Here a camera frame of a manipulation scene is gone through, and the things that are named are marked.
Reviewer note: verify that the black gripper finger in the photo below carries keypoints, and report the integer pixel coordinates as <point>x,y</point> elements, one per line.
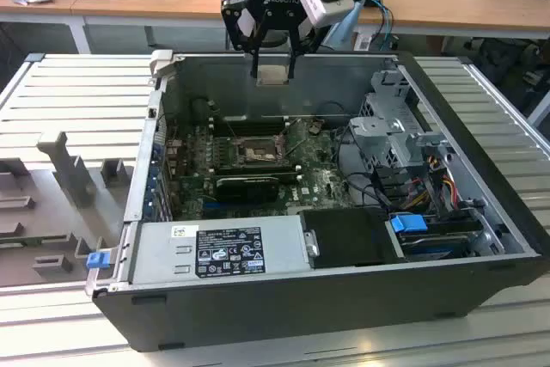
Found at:
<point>292,64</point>
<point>231,25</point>

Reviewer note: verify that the silver square CPU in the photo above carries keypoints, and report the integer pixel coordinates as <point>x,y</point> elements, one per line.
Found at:
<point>271,75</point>

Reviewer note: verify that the thin metal locking lever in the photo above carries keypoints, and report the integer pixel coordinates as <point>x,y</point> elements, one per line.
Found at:
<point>232,130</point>
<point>292,126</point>

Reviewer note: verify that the CPU socket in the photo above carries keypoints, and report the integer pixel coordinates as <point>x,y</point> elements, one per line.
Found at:
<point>258,152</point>

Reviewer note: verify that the round coin cell battery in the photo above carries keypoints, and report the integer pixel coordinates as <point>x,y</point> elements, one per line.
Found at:
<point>315,126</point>

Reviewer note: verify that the grey plastic case latch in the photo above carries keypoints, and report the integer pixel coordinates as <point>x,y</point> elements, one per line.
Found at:
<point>161,62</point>

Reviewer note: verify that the silver metal drive cage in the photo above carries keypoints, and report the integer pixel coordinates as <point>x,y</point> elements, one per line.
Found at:
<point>378,126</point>

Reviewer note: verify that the green RAM stick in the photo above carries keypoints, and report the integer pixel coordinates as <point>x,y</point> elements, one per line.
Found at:
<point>258,172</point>

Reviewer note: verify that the green motherboard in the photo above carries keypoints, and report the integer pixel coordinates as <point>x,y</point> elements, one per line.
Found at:
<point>318,178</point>

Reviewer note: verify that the silver metal latch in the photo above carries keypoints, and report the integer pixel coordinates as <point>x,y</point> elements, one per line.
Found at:
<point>311,244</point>

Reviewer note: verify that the black plastic shroud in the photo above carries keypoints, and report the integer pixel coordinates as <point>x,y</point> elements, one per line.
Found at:
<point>344,238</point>

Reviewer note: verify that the blue disk carrier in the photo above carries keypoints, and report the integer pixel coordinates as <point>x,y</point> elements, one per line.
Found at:
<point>406,223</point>

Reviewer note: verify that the black office chair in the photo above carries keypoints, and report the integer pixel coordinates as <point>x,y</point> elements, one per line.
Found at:
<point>502,66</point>

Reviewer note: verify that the hard disk drive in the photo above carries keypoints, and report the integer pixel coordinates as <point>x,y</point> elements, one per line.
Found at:
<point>434,246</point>

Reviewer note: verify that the grey power supply with label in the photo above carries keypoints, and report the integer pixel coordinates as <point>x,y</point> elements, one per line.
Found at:
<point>154,255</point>

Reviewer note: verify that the grey parts rack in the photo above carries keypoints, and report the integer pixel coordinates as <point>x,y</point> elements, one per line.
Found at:
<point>56,212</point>

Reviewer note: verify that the black open PC case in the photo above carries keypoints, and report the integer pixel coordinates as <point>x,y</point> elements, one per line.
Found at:
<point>258,319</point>

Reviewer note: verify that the blue plastic case latch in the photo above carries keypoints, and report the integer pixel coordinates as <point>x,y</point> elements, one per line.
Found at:
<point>96,260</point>

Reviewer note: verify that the green circuit board in rack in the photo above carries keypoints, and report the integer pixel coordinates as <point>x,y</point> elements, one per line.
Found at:
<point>21,242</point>

